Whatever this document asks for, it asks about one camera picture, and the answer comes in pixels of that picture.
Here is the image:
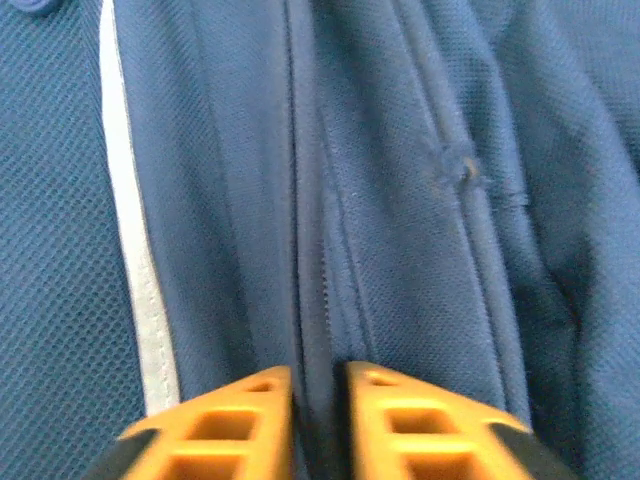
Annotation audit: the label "navy blue student backpack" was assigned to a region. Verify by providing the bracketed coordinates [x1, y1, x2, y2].
[0, 0, 640, 480]

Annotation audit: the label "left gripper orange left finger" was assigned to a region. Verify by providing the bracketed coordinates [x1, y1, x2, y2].
[82, 364, 294, 480]

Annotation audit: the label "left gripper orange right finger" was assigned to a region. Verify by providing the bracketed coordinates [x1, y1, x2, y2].
[344, 362, 579, 480]

